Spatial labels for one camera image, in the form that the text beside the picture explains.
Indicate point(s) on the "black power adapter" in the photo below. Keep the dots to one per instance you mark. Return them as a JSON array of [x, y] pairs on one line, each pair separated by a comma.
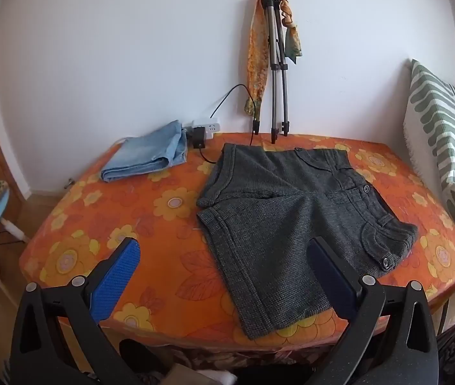
[[199, 136]]

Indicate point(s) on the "silver black tripod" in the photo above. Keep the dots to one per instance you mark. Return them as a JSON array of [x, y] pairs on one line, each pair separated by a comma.
[[272, 88]]

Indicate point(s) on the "folded blue denim cloth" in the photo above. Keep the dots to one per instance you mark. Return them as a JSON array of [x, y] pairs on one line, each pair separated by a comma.
[[147, 152]]

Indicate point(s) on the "orange floral bed cover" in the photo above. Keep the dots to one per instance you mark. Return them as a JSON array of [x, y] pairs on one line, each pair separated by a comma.
[[131, 216]]

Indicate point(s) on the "white power strip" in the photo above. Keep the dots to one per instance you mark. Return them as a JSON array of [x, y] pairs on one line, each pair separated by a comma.
[[209, 124]]

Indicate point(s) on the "green orange twisted scarf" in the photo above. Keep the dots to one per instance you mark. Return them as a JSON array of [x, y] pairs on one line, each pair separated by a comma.
[[293, 44]]

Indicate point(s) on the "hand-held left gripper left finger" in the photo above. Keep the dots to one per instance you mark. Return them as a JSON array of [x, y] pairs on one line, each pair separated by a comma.
[[117, 276]]

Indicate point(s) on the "orange patterned scarf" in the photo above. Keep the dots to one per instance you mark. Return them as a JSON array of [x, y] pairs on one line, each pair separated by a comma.
[[257, 68]]

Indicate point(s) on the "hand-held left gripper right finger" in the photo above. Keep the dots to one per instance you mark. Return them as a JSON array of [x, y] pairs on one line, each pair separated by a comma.
[[331, 276]]

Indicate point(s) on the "grey houndstooth pants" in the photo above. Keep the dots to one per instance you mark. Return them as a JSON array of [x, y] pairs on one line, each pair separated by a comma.
[[267, 224]]

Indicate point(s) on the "green striped white pillow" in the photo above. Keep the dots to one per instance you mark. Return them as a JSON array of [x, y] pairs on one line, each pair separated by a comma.
[[440, 128]]

